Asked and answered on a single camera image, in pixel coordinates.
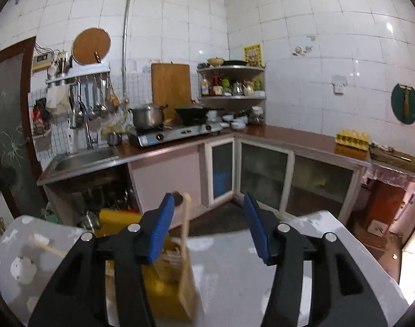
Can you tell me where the row of hanging metal utensils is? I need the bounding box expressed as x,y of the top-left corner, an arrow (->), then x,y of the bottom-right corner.
69,73 -> 121,129

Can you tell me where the floral covered side table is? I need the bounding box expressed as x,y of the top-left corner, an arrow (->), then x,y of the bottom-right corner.
362,162 -> 415,193

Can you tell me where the grey printed tablecloth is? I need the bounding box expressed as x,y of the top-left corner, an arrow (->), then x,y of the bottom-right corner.
0,211 -> 410,327

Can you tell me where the white hanging cloth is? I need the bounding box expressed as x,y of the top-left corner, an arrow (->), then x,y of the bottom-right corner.
46,87 -> 71,115

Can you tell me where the white wall device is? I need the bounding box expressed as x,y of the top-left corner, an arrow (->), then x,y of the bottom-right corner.
32,53 -> 53,72

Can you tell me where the yellow wall poster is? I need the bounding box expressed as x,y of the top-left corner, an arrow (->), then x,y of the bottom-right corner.
243,44 -> 263,68

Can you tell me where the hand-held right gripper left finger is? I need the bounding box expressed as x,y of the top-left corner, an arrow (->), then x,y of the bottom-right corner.
28,192 -> 175,327

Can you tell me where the steel gas stove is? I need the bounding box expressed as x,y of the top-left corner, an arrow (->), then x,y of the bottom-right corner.
137,123 -> 223,148

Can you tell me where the chrome faucet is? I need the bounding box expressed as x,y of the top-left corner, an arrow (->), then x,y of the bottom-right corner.
78,102 -> 94,150

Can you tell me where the brown topped kitchen counter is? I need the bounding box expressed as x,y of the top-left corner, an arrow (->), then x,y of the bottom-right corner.
117,124 -> 372,223

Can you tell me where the wooden cutting board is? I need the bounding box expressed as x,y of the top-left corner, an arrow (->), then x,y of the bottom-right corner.
151,63 -> 192,110

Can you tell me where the brown framed glass door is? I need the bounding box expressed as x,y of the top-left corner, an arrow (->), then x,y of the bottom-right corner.
0,36 -> 47,219

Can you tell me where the metal wall rack shelf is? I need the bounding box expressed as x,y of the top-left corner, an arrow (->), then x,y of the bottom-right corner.
46,63 -> 112,87

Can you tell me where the yellow egg carton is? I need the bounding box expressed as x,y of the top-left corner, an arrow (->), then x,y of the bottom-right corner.
335,129 -> 371,151

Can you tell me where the round wooden board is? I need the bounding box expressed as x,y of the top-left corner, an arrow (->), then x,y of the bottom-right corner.
72,27 -> 112,65

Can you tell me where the black wok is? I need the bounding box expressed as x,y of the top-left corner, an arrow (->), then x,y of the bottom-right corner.
175,106 -> 225,125

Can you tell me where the stack of white bowls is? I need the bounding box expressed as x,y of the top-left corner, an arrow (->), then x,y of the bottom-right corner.
207,109 -> 249,130

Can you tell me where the metal wall pipe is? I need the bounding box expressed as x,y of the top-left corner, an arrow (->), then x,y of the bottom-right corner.
122,0 -> 136,107

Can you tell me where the golden tray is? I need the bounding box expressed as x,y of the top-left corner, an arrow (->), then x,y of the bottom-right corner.
369,142 -> 415,175

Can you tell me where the red bag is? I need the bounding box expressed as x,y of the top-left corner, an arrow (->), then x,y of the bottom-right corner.
32,98 -> 52,137

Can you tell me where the steel cooking pot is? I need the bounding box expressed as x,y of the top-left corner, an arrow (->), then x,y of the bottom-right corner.
129,103 -> 169,130

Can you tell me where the wooden handled peeler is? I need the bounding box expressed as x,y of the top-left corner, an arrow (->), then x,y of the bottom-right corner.
399,83 -> 415,118

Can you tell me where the green round board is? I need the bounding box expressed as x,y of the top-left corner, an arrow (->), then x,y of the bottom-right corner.
390,82 -> 415,125

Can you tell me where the white wall socket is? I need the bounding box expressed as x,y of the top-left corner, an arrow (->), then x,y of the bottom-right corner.
331,75 -> 347,95

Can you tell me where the row of condiment bottles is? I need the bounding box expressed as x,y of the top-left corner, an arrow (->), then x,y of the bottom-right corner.
200,77 -> 265,96

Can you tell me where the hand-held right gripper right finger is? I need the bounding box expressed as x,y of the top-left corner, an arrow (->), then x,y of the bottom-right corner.
243,192 -> 388,327

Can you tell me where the glass jar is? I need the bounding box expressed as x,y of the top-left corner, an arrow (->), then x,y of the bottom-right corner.
250,106 -> 266,125

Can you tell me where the white wire grid panel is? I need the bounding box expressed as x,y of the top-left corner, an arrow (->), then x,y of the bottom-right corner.
29,85 -> 127,164

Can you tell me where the cutlery cup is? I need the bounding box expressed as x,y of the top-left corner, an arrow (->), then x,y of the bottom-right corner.
54,50 -> 72,76

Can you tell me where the stainless steel sink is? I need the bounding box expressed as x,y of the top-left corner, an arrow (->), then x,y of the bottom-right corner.
37,145 -> 129,186

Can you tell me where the white corner shelf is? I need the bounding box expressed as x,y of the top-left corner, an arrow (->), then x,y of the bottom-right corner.
197,65 -> 267,101

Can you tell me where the yellow slotted utensil holder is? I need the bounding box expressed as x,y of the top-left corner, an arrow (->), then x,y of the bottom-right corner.
98,208 -> 198,321

